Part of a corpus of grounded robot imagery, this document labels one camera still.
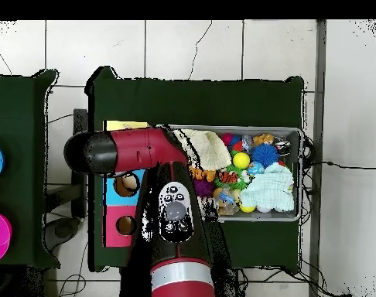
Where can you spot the wooden box with three holes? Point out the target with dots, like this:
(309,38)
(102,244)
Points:
(118,216)

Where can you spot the tiger plush toy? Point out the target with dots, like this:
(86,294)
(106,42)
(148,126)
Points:
(228,177)

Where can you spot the yellow tennis ball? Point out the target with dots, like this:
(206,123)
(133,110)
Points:
(241,160)

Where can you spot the orange toy building block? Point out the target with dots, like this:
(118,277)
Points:
(203,174)

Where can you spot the globe print ball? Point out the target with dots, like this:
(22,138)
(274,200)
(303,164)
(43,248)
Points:
(256,169)

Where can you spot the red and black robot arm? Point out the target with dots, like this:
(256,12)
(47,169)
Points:
(135,148)

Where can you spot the blue spiky rubber ball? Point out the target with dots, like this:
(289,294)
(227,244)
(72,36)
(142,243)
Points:
(264,154)

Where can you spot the cream muslin cloth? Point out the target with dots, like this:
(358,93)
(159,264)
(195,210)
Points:
(209,148)

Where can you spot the mint green muslin cloth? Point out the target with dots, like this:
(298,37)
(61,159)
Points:
(268,188)

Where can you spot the dark green tablecloth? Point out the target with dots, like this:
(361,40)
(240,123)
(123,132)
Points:
(191,102)
(17,108)

